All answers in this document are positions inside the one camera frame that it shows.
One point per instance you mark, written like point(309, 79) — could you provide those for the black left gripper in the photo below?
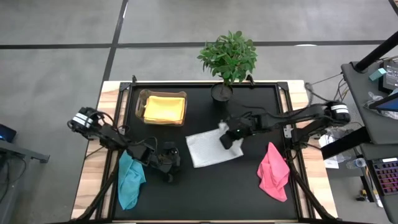
point(164, 163)

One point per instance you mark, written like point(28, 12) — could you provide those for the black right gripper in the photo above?
point(242, 126)

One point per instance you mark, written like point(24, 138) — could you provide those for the light grey microfiber towel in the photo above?
point(208, 149)

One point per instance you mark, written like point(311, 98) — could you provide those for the teal microfiber towel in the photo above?
point(130, 180)

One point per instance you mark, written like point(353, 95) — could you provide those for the pink microfiber towel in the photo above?
point(273, 174)

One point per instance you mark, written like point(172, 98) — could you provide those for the yellow microfiber towel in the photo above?
point(164, 109)

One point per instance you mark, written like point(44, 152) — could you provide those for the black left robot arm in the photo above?
point(109, 137)

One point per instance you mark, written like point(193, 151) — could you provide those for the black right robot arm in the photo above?
point(304, 115)

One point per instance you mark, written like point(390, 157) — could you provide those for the clear plastic bin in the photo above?
point(140, 107)

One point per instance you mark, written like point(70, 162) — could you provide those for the green potted plant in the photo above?
point(230, 56)

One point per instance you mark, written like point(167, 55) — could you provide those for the white paper sheet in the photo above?
point(331, 163)

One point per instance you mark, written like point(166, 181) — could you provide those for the black desk leg bar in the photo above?
point(345, 143)

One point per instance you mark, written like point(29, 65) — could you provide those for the clear water bottle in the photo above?
point(357, 163)

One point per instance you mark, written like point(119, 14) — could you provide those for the clear plastic bag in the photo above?
point(374, 99)

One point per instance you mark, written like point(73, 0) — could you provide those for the grey side desk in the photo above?
point(18, 151)

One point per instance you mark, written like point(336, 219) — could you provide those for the backlit black keyboard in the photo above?
point(387, 177)

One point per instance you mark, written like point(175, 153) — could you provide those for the small teal box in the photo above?
point(377, 74)

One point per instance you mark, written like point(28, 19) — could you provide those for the blue screen tablet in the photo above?
point(388, 104)

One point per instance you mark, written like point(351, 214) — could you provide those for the dark laptop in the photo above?
point(6, 133)

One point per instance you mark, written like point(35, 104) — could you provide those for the black slanted pole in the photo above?
point(376, 53)

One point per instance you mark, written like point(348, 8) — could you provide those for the black screen device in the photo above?
point(390, 77)

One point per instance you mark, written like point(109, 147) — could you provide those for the dark grey low desk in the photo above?
point(393, 211)

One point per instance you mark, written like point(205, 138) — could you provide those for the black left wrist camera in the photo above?
point(171, 148)

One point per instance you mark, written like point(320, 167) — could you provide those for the black aluminium rig frame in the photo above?
point(149, 83)

